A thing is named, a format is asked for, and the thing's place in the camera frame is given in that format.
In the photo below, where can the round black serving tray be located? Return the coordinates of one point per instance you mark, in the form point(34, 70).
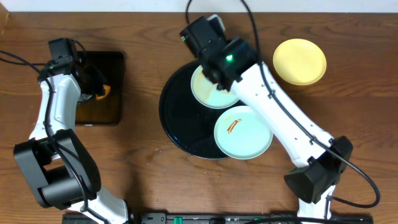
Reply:
point(188, 123)

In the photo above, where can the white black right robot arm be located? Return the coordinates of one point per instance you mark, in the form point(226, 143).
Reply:
point(319, 159)

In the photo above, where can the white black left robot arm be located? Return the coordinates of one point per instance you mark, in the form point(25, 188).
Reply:
point(55, 164)

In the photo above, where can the orange green sponge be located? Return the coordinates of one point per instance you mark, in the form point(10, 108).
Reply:
point(103, 93)

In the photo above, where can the mint green plate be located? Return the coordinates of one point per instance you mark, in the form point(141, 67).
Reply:
point(206, 93)
point(241, 134)

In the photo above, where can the black rectangular water tray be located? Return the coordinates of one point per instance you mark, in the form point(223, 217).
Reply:
point(106, 111)

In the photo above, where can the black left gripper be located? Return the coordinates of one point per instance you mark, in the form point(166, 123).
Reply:
point(94, 86)

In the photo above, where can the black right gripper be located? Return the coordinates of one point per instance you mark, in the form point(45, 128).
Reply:
point(234, 41)

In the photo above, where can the yellow plate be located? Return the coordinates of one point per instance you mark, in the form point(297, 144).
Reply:
point(299, 62)

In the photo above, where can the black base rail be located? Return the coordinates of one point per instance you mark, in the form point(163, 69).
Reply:
point(162, 218)

